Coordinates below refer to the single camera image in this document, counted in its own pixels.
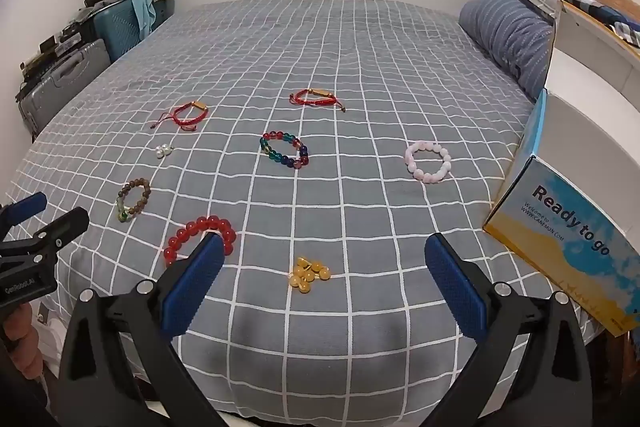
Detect yellow amber bead bracelet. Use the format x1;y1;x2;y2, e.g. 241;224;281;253
287;257;332;295

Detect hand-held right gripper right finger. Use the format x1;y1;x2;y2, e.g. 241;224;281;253
424;233;608;427

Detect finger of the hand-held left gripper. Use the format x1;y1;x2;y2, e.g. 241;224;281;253
0;207;91;273
0;193;48;229

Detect red bead bracelet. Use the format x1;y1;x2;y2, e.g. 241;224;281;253
163;215;237;265

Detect blue striped pillow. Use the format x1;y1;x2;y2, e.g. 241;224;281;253
458;0;556;100

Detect teal suitcase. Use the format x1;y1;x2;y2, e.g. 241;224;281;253
92;0;156;62

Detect teal cloth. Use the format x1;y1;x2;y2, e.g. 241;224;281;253
129;0;158;40

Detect blue and yellow cardboard box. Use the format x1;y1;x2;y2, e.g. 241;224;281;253
482;0;640;338

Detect person's left hand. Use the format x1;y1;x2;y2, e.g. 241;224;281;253
0;306;47;380

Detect grey suitcase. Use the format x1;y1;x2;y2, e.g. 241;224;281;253
17;39;112;142

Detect dark blue cabinet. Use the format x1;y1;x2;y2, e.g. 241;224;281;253
150;0;176;30

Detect brown wooden bead bracelet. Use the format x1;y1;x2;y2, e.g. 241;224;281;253
116;178;152;224

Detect multicolour glass bead bracelet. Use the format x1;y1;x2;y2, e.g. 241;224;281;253
260;132;309;170

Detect blue patterned quilt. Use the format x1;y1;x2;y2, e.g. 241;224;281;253
500;0;640;45

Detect pink bead bracelet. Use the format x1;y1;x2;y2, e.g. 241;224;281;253
404;141;452;184

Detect red cord bracelet gold tube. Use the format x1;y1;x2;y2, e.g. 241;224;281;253
151;103;210;131
290;88;348;112

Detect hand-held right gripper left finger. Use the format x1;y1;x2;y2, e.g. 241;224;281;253
52;231;226;427

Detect grey checked bed sheet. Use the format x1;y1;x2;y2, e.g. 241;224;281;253
0;0;606;418

